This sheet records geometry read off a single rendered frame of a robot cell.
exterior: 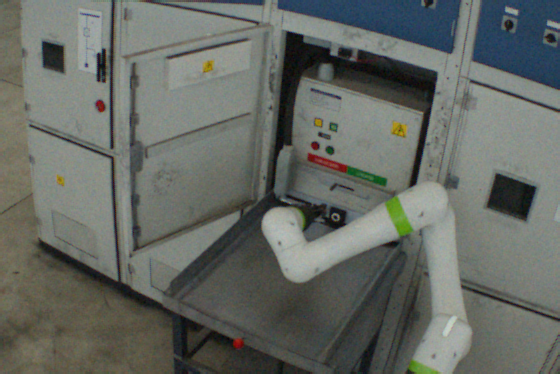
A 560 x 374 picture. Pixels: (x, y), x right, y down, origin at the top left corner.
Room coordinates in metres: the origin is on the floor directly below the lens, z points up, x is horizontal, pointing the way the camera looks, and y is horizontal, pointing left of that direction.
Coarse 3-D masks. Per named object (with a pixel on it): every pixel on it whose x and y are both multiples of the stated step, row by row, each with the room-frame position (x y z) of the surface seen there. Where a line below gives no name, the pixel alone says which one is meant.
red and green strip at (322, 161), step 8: (312, 160) 2.17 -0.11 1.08; (320, 160) 2.16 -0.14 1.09; (328, 160) 2.14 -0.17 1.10; (336, 168) 2.13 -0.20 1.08; (344, 168) 2.12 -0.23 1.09; (352, 168) 2.10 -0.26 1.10; (360, 176) 2.09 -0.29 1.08; (368, 176) 2.08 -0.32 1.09; (376, 176) 2.07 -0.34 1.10; (384, 184) 2.05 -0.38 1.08
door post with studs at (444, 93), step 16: (464, 0) 1.94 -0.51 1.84; (464, 16) 1.94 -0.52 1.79; (464, 32) 1.93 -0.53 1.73; (448, 64) 1.95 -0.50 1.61; (448, 80) 1.94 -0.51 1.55; (448, 96) 1.94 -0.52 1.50; (432, 112) 1.96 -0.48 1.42; (448, 112) 1.93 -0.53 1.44; (432, 128) 1.96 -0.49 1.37; (432, 144) 1.95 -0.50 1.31; (432, 160) 1.94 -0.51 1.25; (432, 176) 1.94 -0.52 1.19; (416, 240) 1.94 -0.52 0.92; (416, 256) 1.93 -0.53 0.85; (400, 288) 1.94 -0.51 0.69; (400, 304) 1.94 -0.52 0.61; (384, 352) 1.94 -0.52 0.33
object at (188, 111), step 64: (128, 64) 1.76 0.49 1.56; (192, 64) 1.95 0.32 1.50; (256, 64) 2.20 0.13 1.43; (128, 128) 1.76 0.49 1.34; (192, 128) 1.99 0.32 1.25; (256, 128) 2.22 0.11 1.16; (128, 192) 1.76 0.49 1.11; (192, 192) 2.00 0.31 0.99; (256, 192) 2.20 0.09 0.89; (128, 256) 1.75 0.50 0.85
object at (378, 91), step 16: (320, 80) 2.19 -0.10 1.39; (336, 80) 2.22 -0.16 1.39; (352, 80) 2.24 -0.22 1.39; (368, 80) 2.26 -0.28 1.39; (384, 80) 2.29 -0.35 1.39; (368, 96) 2.10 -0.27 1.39; (384, 96) 2.12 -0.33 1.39; (400, 96) 2.14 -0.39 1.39; (416, 96) 2.17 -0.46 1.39; (432, 96) 2.19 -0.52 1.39; (416, 160) 2.05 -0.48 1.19; (416, 176) 2.11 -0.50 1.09
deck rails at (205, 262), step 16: (256, 208) 2.08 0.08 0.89; (240, 224) 1.98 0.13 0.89; (256, 224) 2.04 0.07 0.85; (224, 240) 1.87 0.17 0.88; (240, 240) 1.93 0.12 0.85; (208, 256) 1.78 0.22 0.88; (224, 256) 1.82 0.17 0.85; (192, 272) 1.69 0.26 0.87; (208, 272) 1.72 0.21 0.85; (384, 272) 1.78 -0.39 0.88; (176, 288) 1.60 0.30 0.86; (368, 288) 1.72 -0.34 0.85; (352, 320) 1.52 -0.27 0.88; (336, 336) 1.47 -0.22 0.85
